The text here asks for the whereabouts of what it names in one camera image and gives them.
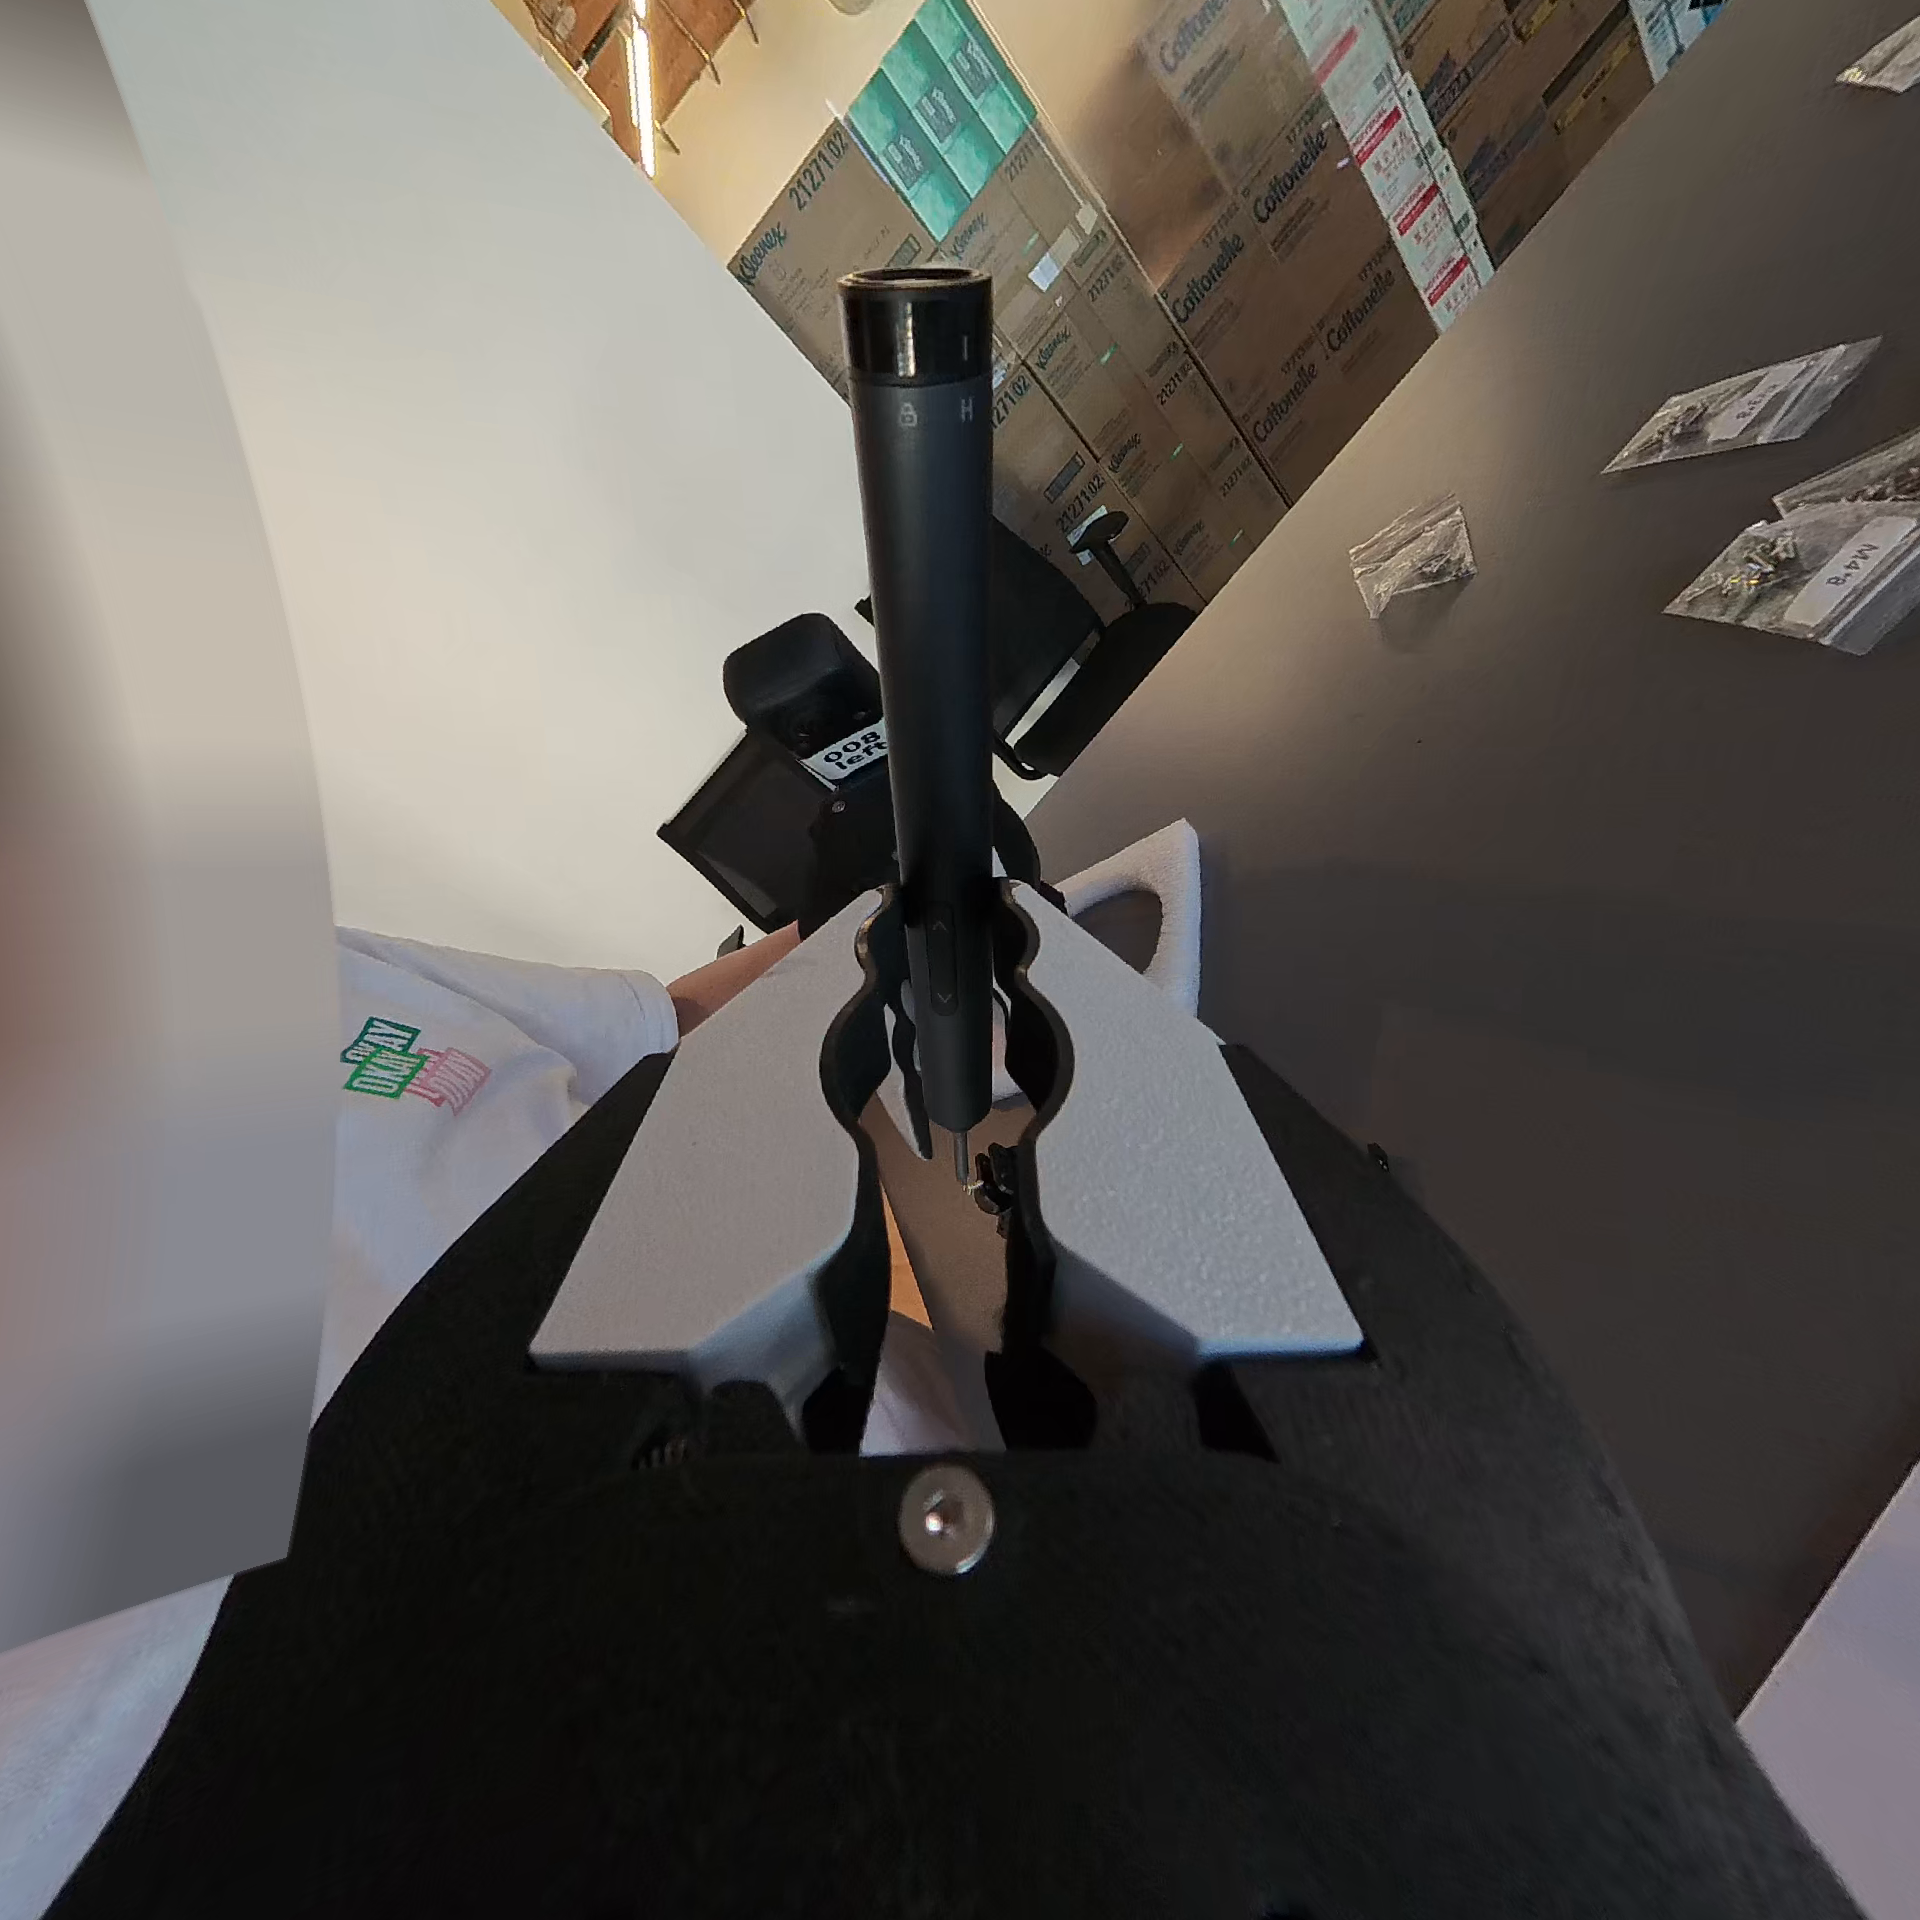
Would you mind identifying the stack of brown cardboard boxes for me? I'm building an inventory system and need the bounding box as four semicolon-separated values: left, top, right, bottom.
727;0;1729;603

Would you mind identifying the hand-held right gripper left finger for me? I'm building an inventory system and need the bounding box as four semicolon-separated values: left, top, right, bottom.
528;882;910;1452

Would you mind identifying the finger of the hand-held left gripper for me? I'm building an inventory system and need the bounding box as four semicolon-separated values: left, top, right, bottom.
876;983;941;1161

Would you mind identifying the person's left forearm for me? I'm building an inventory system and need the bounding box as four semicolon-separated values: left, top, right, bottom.
664;927;821;1040

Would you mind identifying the dark brown desk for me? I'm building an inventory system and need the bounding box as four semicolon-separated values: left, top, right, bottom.
900;0;1920;1720

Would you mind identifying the black office chair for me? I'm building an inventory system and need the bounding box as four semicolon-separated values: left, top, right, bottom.
855;507;1202;783

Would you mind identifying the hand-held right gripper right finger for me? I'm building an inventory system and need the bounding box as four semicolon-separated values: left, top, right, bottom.
986;865;1377;1452

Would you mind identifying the black electric screwdriver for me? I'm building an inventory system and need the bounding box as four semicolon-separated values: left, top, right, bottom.
837;267;1004;1190

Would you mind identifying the stack of white red-label boxes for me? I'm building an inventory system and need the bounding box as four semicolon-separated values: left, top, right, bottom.
1275;0;1495;333

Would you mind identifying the stack of teal boxes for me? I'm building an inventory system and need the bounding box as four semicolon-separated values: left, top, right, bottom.
847;0;1038;243

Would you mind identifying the printed instruction booklet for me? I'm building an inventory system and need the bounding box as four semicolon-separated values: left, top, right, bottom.
1729;1477;1920;1920

